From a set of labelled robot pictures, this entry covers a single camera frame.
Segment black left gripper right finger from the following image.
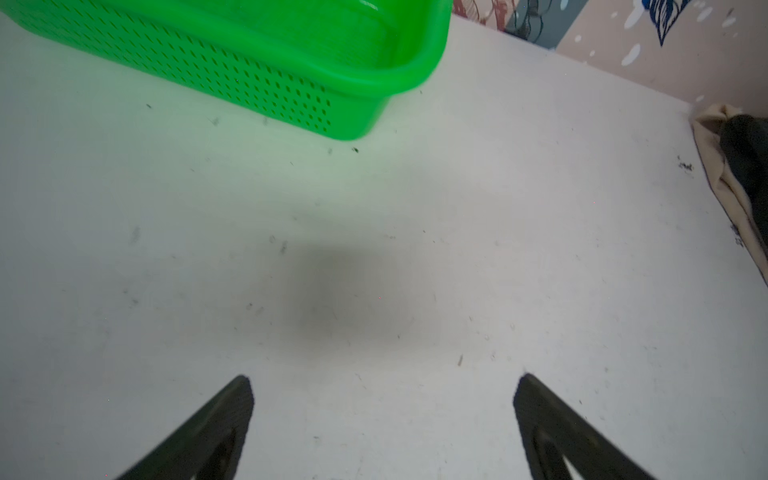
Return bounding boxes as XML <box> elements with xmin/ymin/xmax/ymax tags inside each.
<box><xmin>513</xmin><ymin>373</ymin><xmax>651</xmax><ymax>479</ymax></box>

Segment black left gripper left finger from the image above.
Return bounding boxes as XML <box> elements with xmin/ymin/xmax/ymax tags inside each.
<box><xmin>121</xmin><ymin>375</ymin><xmax>254</xmax><ymax>480</ymax></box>

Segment beige drawstring shorts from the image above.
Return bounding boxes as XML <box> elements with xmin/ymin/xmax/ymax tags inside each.
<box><xmin>691</xmin><ymin>103</ymin><xmax>767</xmax><ymax>282</ymax></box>

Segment black shorts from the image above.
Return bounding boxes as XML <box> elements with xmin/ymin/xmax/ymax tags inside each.
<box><xmin>720</xmin><ymin>114</ymin><xmax>767</xmax><ymax>243</ymax></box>

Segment green plastic perforated basket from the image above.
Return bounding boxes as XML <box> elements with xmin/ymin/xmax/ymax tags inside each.
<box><xmin>1</xmin><ymin>0</ymin><xmax>452</xmax><ymax>140</ymax></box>

